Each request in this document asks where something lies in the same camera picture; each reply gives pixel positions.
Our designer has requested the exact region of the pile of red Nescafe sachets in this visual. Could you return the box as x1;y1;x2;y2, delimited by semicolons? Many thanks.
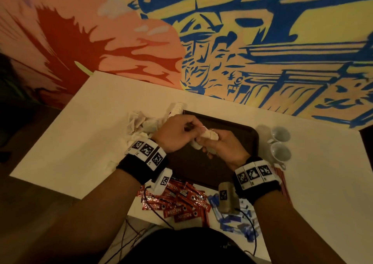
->
138;178;212;224

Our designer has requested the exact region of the person's right forearm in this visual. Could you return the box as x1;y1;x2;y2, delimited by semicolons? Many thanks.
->
253;190;346;264

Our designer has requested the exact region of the white tea bag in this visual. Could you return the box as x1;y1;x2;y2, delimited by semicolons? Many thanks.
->
190;128;220;151

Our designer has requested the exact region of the person's left forearm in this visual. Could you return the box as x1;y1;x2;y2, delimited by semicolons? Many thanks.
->
23;169;142;264

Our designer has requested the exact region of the row of tea bags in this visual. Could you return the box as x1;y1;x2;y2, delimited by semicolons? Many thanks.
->
167;102;187;119

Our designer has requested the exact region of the black left wristband with markers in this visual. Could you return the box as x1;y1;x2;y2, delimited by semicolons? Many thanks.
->
116;137;170;186

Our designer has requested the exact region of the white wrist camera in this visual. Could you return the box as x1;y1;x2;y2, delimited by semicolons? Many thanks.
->
217;181;241;215
150;168;174;197

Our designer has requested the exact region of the person's right hand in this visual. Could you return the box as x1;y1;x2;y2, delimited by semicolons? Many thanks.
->
197;128;252;171

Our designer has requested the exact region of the person's left hand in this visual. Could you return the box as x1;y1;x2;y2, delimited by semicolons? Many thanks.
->
152;114;205;154

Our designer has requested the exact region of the bundle of red stir sticks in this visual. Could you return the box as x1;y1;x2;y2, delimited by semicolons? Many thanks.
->
274;165;293;207

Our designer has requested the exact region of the black wristband with markers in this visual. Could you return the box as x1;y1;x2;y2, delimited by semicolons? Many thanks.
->
232;156;283;206
116;137;170;186

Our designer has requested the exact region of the dark brown tray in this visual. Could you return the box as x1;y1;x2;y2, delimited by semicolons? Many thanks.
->
166;111;260;192

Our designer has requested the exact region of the black clothing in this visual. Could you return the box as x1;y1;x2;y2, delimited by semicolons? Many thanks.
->
119;226;258;264

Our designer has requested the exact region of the pile of blue sugar sachets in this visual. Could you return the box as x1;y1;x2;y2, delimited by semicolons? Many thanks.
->
208;192;261;243

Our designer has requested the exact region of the small white cup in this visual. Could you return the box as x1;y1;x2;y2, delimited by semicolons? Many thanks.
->
268;142;293;164
269;126;291;144

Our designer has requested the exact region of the black right wristband with markers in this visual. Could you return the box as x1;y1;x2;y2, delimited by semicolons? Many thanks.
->
232;156;283;206

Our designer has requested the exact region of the black right camera cable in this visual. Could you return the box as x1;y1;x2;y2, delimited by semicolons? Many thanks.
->
239;210;259;256

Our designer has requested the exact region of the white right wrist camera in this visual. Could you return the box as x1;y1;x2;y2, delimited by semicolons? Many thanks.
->
217;181;241;215

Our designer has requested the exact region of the pile of white tea bags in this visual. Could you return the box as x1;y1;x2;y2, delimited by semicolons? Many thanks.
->
105;112;171;175

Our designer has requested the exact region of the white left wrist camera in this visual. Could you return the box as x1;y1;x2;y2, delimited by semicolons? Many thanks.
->
150;168;174;197

